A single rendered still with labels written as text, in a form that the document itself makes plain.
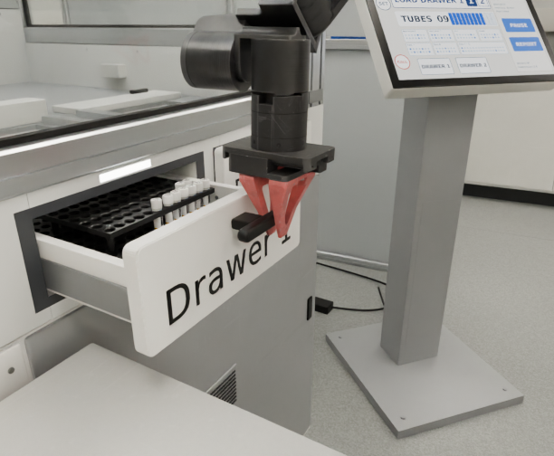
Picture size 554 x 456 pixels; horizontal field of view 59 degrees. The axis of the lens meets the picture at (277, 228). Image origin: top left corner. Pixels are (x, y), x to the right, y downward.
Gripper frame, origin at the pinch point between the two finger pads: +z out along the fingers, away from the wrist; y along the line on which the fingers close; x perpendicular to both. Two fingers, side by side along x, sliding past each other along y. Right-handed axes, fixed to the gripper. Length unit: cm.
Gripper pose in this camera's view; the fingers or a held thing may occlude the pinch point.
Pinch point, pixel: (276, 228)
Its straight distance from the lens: 53.9
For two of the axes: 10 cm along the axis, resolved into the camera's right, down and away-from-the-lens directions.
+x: -5.1, 3.1, -8.0
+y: -8.6, -2.1, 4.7
